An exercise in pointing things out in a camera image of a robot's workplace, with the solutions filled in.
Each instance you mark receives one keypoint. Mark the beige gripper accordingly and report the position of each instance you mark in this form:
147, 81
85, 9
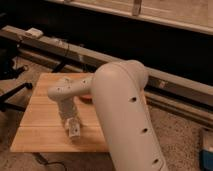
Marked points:
69, 114

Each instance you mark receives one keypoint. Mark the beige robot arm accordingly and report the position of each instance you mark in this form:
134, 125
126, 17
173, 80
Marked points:
115, 88

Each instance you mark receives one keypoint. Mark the orange ceramic bowl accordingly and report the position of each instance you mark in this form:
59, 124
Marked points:
86, 97

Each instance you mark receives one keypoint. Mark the wooden table board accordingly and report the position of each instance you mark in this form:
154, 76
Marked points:
41, 129

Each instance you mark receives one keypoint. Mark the black chair base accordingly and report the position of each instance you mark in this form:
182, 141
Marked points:
3, 98

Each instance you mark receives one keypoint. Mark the blue box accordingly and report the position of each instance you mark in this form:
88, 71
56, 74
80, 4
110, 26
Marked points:
206, 152

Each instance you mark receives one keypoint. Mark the white box on rail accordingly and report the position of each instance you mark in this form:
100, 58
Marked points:
33, 32

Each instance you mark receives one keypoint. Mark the long metal rail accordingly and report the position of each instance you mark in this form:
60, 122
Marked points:
184, 97

